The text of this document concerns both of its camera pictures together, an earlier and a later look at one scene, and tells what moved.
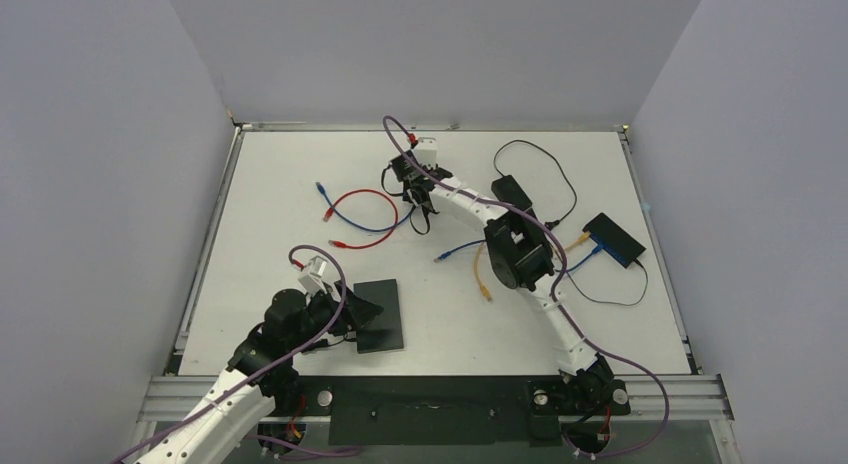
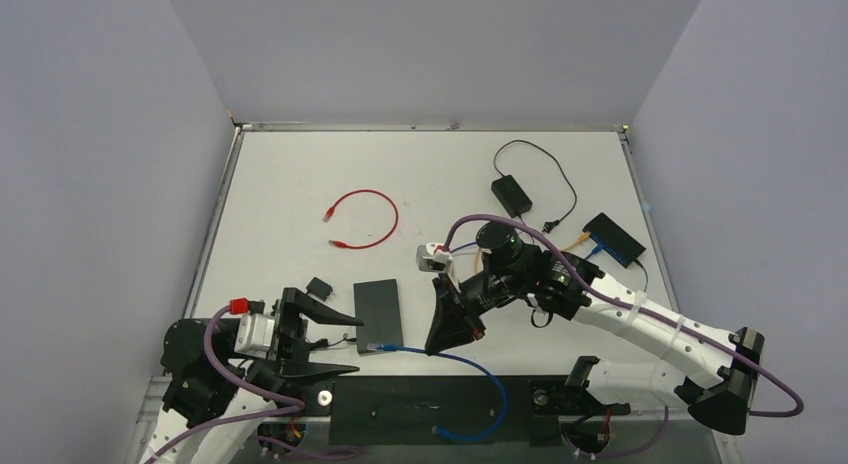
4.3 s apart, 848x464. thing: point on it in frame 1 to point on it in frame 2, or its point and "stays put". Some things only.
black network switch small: [614, 240] stays put
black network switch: [384, 332] stays put
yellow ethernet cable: [485, 289] stays put
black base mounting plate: [437, 410] stays put
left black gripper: [355, 312] to [292, 347]
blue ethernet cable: [322, 192] to [504, 409]
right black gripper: [411, 180] to [457, 301]
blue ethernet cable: [597, 251] stays put
